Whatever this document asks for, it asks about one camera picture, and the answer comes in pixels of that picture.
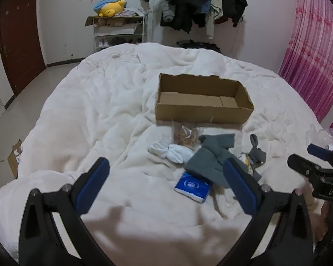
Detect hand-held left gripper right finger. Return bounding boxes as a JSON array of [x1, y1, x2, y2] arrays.
[[223, 157, 314, 266]]

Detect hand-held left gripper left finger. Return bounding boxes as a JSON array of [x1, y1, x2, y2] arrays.
[[18, 156, 111, 266]]

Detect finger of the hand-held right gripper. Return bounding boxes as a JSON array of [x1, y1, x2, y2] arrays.
[[287, 154, 322, 178], [307, 143, 333, 162]]

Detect yellowish clear snack packet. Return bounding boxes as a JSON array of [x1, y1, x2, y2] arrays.
[[240, 155, 254, 174]]

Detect dark grey cloth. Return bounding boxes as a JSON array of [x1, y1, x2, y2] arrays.
[[184, 133, 236, 188]]

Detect blue tissue pack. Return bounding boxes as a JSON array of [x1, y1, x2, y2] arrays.
[[174, 172, 213, 203]]

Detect clear nut snack packet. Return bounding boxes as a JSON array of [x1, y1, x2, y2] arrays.
[[171, 122, 206, 151]]

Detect white socks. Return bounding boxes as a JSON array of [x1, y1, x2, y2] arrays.
[[148, 140, 194, 164]]

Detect cardboard box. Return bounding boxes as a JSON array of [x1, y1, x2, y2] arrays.
[[155, 73, 254, 125], [7, 140, 24, 179], [85, 14, 145, 28]]

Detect crumpled clear plastic bag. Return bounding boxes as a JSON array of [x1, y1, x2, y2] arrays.
[[305, 123, 333, 151]]

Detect white fluffy blanket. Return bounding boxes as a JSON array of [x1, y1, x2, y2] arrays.
[[0, 43, 333, 266]]

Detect flattened cardboard box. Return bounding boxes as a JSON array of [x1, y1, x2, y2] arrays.
[[7, 140, 24, 179]]

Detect pink curtain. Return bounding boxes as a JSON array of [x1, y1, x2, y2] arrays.
[[277, 0, 333, 129]]

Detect dark clothes heap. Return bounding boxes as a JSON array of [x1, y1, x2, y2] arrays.
[[176, 39, 221, 53]]

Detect pair of dark shoes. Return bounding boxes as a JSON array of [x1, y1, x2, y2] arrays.
[[110, 37, 143, 46]]

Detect white shelf rack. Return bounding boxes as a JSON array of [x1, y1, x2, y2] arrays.
[[93, 15, 145, 53]]

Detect brown door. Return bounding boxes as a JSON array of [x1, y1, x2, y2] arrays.
[[0, 0, 46, 96]]

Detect cardboard box on shelf rack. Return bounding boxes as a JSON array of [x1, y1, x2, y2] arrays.
[[85, 14, 145, 28]]

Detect yellow plush toy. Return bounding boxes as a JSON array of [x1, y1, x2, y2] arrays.
[[98, 0, 127, 18]]

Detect white clothes rack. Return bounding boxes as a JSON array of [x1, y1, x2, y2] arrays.
[[147, 0, 167, 45]]

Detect pile of hanging clothes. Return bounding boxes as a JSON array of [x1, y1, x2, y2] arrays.
[[160, 0, 248, 40]]

